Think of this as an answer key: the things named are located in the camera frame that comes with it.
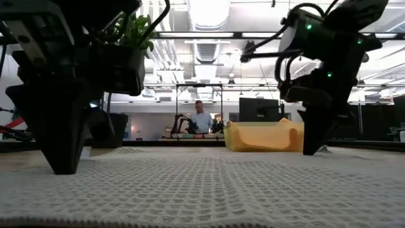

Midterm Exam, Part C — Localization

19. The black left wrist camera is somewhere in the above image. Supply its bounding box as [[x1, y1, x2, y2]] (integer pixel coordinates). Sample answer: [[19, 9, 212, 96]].
[[91, 46, 146, 97]]

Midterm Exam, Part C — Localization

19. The silver spiral ventilation duct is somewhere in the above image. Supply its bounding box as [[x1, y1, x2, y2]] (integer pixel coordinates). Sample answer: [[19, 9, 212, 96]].
[[188, 0, 231, 64]]

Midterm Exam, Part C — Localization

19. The orange microfiber towel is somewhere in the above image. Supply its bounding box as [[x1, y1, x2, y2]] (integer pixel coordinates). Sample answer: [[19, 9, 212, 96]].
[[233, 117, 299, 151]]

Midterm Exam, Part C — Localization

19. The black overhead crossbar with lights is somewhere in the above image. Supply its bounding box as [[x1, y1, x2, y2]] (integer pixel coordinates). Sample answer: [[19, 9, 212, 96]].
[[151, 30, 405, 41]]

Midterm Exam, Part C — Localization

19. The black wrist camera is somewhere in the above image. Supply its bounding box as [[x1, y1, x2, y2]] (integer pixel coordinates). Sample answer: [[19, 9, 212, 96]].
[[278, 8, 327, 61], [91, 46, 146, 97]]

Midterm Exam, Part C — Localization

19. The black plant pot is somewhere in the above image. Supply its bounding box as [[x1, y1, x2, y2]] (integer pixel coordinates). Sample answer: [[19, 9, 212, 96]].
[[91, 112, 130, 149]]

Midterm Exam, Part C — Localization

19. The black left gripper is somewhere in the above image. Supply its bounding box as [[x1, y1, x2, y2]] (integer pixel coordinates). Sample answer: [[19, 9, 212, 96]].
[[0, 0, 96, 175]]

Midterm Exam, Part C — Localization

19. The grey microfiber towel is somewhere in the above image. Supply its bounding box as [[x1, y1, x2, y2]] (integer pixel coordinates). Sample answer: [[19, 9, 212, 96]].
[[0, 146, 405, 228]]

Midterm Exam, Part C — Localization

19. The large black monitor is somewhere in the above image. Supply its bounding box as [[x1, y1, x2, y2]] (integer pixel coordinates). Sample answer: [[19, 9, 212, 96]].
[[239, 97, 283, 123]]

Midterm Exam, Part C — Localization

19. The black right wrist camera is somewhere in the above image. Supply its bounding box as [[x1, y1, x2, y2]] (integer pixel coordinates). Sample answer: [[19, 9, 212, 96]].
[[278, 8, 327, 61]]

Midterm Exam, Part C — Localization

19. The black room divider panel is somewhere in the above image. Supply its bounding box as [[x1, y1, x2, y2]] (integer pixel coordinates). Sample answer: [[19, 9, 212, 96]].
[[347, 103, 405, 142]]

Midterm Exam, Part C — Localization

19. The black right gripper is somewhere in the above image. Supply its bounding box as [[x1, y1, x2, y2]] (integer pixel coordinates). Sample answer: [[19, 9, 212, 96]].
[[280, 31, 383, 156]]

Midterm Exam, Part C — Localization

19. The person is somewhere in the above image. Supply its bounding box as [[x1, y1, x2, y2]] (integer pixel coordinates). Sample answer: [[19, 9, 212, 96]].
[[189, 100, 215, 134]]

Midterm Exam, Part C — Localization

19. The green leafy plant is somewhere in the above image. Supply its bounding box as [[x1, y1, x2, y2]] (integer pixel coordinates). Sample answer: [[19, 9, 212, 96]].
[[106, 12, 158, 114]]

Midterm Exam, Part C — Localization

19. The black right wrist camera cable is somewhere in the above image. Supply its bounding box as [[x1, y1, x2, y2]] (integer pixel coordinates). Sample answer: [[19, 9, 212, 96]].
[[239, 2, 327, 85]]

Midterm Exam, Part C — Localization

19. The black left wrist camera cable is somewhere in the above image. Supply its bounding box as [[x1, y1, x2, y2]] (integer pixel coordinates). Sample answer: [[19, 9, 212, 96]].
[[135, 0, 171, 48]]

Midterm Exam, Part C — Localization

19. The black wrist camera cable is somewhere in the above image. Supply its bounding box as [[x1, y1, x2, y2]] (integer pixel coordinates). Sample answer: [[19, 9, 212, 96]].
[[135, 0, 171, 48], [239, 2, 327, 85]]

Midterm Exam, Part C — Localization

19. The yellow translucent plastic bin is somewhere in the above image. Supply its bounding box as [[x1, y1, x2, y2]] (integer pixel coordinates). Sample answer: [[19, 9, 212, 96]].
[[223, 117, 305, 153]]

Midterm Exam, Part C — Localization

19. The red angled bar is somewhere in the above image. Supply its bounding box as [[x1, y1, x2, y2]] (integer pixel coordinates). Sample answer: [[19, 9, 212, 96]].
[[0, 116, 27, 133]]

